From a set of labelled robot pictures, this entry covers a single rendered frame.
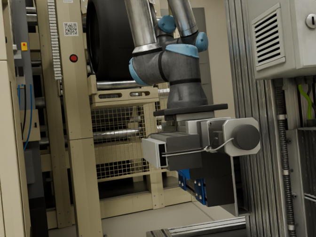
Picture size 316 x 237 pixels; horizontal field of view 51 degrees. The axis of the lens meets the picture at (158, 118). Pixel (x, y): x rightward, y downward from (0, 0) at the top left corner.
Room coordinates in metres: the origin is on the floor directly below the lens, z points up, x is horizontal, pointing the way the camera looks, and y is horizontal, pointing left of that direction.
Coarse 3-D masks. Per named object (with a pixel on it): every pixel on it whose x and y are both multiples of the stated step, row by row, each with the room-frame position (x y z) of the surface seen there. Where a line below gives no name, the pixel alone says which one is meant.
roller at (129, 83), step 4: (108, 80) 1.81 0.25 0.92; (112, 80) 1.82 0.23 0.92; (116, 80) 1.82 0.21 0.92; (120, 80) 1.83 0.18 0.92; (124, 80) 1.84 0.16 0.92; (128, 80) 1.84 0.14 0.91; (132, 80) 1.85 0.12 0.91; (96, 84) 1.78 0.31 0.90; (100, 84) 1.78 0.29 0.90; (104, 84) 1.79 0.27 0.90; (108, 84) 1.80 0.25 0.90; (112, 84) 1.81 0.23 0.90; (116, 84) 1.81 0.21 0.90; (120, 84) 1.82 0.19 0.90; (124, 84) 1.83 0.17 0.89; (128, 84) 1.84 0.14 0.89; (132, 84) 1.85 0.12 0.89; (136, 84) 1.86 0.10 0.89; (100, 88) 1.79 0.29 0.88; (104, 88) 1.81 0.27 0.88; (108, 88) 1.82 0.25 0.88
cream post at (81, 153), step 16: (64, 16) 1.81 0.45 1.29; (80, 16) 1.84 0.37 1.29; (80, 32) 1.83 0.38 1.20; (64, 48) 1.80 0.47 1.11; (80, 48) 1.83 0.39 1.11; (64, 64) 1.80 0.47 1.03; (80, 64) 1.83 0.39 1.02; (64, 80) 1.79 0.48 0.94; (80, 80) 1.82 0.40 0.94; (64, 96) 1.81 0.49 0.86; (80, 96) 1.82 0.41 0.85; (64, 112) 1.90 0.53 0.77; (80, 112) 1.82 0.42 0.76; (80, 128) 1.81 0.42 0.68; (80, 144) 1.81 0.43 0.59; (80, 160) 1.81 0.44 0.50; (80, 176) 1.81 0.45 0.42; (96, 176) 1.84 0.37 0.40; (80, 192) 1.80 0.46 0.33; (96, 192) 1.83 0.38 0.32; (80, 208) 1.80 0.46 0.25; (96, 208) 1.83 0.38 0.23; (80, 224) 1.80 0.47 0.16; (96, 224) 1.83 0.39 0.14
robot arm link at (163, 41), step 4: (160, 36) 1.37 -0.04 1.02; (164, 36) 1.36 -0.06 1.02; (168, 36) 1.36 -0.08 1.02; (172, 36) 1.38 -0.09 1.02; (160, 40) 1.36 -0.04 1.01; (164, 40) 1.36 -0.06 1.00; (168, 40) 1.36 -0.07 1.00; (172, 40) 1.34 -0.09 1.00; (176, 40) 1.33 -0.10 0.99; (160, 44) 1.36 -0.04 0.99; (164, 44) 1.35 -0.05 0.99; (168, 44) 1.34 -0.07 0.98; (164, 48) 1.35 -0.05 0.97
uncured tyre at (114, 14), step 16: (96, 0) 1.76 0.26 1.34; (112, 0) 1.71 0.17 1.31; (96, 16) 2.16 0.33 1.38; (112, 16) 1.68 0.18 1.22; (96, 32) 2.21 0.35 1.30; (112, 32) 1.69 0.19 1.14; (128, 32) 1.71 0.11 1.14; (96, 48) 2.23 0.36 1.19; (112, 48) 1.71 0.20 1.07; (128, 48) 1.73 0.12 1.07; (96, 64) 2.19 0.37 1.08; (112, 64) 1.75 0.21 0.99; (128, 64) 1.78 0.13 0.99; (96, 80) 1.97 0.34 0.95
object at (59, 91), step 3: (87, 72) 2.23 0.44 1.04; (57, 81) 2.18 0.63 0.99; (60, 81) 2.17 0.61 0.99; (57, 84) 2.20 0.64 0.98; (60, 84) 2.30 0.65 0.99; (57, 87) 2.22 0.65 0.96; (60, 87) 2.18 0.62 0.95; (57, 90) 2.24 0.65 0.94; (60, 90) 2.30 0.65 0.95; (57, 93) 2.27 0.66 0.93; (60, 93) 2.16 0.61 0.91; (57, 96) 2.29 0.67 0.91; (60, 96) 2.30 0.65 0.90
